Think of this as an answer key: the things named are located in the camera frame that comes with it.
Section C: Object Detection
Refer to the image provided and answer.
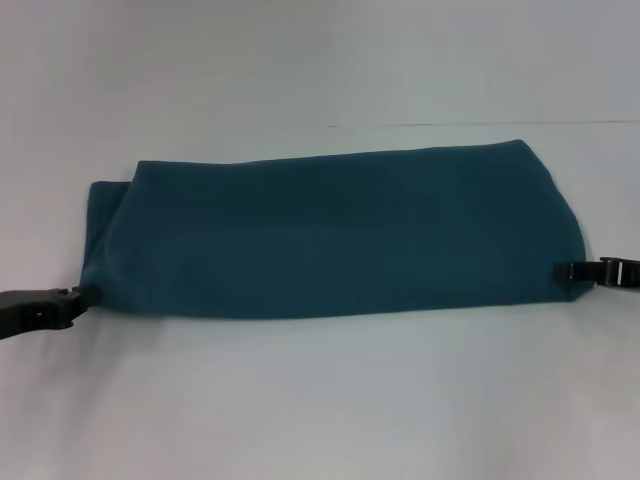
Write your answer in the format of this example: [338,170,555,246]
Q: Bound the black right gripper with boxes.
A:
[554,255,640,291]

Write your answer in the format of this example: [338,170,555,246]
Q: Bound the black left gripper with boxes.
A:
[0,284,96,344]

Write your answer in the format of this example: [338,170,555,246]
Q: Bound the teal blue t-shirt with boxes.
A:
[79,137,587,322]

